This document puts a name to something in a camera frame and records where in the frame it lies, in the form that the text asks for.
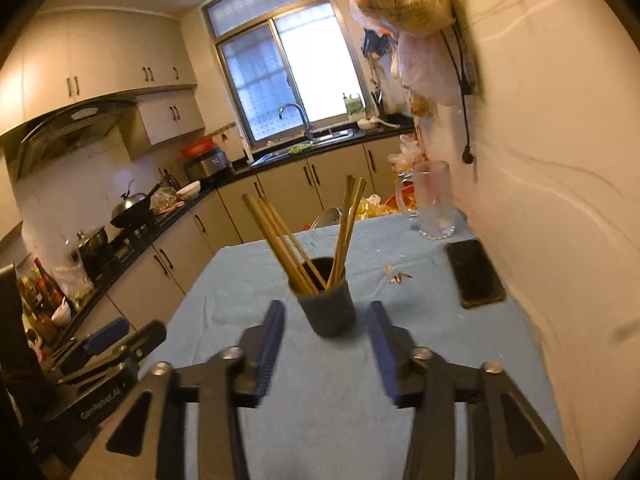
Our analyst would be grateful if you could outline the blue tablecloth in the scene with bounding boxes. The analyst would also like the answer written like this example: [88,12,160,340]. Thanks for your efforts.
[70,212,566,480]

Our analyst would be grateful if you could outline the crumpled clear plastic bag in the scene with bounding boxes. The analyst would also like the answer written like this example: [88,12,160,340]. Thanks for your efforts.
[52,262,96,302]

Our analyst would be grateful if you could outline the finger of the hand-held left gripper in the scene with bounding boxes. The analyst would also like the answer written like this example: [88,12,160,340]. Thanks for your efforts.
[57,321,167,387]
[50,317,132,376]

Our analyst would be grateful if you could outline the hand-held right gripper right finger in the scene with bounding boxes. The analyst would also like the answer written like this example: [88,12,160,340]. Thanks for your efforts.
[365,300,581,480]

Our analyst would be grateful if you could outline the wooden chopstick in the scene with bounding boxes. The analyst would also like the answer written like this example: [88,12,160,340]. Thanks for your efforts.
[259,195,323,293]
[336,178,367,281]
[241,193,313,296]
[250,196,318,295]
[326,175,353,288]
[330,176,361,286]

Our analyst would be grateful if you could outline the garlic skin scraps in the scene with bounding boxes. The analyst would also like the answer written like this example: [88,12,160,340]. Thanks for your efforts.
[382,262,413,285]

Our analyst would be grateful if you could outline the gas stove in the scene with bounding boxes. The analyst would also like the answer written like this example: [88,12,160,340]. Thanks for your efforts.
[65,220,156,281]

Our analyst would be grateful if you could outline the grey chopstick holder cup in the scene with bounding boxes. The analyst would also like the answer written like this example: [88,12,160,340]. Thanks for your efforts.
[289,257,357,338]

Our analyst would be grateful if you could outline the black wok with steel lid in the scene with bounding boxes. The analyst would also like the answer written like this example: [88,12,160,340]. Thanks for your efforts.
[109,180,163,229]

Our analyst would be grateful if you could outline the white ladle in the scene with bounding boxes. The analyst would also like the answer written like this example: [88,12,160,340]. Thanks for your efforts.
[357,116,401,131]

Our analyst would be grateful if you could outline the silver rice cooker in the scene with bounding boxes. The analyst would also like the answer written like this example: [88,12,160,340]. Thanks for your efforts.
[183,147,230,181]

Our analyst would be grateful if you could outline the clear bag of food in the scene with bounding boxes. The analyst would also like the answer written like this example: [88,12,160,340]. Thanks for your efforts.
[150,187,186,216]

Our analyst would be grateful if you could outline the wall power socket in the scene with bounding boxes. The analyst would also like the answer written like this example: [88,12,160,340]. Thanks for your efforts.
[452,15,483,96]

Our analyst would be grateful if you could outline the cream upper wall cabinets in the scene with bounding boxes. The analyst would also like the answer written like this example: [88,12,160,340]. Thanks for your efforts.
[0,10,206,146]

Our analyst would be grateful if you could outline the metal sink faucet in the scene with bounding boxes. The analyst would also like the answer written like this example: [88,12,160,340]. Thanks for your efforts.
[278,103,315,142]

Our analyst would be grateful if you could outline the steel cooking pot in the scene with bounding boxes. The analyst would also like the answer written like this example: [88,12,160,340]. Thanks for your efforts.
[65,226,110,267]

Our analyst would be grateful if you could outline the cream base cabinets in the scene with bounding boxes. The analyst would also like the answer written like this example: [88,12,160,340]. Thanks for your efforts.
[75,132,416,341]

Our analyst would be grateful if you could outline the kitchen window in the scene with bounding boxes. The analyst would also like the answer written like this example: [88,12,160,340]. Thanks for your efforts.
[202,0,373,148]

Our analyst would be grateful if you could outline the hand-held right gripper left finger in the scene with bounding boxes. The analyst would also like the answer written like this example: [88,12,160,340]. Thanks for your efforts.
[67,300,287,480]

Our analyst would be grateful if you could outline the black smartphone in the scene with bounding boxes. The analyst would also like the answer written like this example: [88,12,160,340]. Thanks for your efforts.
[445,238,507,309]

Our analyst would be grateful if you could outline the stainless steel sink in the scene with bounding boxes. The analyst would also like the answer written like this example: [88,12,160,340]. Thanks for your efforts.
[250,130,356,167]

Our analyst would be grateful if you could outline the yellow plastic bag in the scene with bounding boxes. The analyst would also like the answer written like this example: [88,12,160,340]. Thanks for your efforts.
[352,194,396,221]

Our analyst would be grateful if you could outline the clear hanging plastic bags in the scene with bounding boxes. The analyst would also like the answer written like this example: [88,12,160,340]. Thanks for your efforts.
[390,30,463,107]

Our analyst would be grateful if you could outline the clear glass mug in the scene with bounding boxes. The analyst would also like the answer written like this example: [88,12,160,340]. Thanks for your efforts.
[395,160,458,240]

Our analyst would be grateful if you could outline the black kitchen countertop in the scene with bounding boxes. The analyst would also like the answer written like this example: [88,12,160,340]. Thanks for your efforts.
[50,115,416,351]

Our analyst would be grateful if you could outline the small white bowl with spoon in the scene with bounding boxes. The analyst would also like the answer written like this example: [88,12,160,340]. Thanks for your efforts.
[50,297,74,327]

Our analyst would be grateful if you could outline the range hood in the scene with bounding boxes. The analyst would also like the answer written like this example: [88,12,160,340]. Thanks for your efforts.
[5,100,138,181]

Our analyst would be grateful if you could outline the small wall hook rail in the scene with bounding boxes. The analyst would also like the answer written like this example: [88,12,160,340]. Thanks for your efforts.
[207,122,238,142]

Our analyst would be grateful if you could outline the black power cord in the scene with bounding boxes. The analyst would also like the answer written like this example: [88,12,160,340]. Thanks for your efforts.
[440,30,476,166]

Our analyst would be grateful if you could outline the row of condiment bottles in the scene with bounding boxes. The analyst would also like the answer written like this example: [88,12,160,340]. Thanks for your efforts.
[17,257,66,346]

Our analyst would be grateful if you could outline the red plastic basket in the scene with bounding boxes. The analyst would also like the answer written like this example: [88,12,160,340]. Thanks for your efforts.
[382,185,418,216]

